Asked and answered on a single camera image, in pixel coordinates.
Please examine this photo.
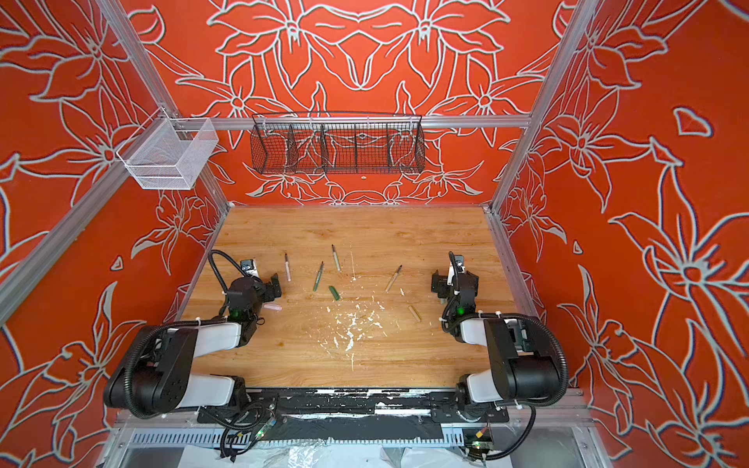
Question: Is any tan pen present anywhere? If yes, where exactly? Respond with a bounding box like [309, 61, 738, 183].
[385, 265, 403, 293]

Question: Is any light green pen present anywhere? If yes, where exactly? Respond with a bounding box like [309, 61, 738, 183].
[331, 245, 343, 272]

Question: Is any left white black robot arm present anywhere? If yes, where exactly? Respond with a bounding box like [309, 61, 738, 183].
[103, 275, 282, 419]

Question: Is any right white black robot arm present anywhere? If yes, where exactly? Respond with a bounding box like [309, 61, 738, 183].
[430, 271, 570, 411]

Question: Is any pink pen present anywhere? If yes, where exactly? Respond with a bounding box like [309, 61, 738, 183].
[284, 253, 292, 282]

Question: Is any tan pen cap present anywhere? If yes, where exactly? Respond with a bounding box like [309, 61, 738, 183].
[408, 305, 421, 323]

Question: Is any dark green pen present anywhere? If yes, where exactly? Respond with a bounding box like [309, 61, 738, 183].
[312, 261, 325, 292]

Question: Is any dark green pen cap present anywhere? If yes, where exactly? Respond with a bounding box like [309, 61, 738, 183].
[329, 286, 341, 301]

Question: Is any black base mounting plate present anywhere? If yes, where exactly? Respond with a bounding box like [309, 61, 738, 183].
[197, 387, 510, 425]

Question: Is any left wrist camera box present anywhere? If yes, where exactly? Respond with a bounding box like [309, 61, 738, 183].
[240, 259, 259, 277]

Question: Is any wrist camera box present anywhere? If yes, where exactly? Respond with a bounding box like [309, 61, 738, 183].
[449, 253, 465, 277]
[240, 259, 259, 277]

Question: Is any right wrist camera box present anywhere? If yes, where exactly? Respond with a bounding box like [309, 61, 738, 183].
[449, 253, 465, 277]

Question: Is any grey slotted cable duct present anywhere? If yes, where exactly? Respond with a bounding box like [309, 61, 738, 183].
[127, 426, 466, 450]

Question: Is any white wire mesh basket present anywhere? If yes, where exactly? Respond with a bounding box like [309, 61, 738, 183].
[117, 117, 218, 190]

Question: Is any black wire mesh basket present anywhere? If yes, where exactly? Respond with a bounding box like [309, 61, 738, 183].
[250, 113, 426, 176]

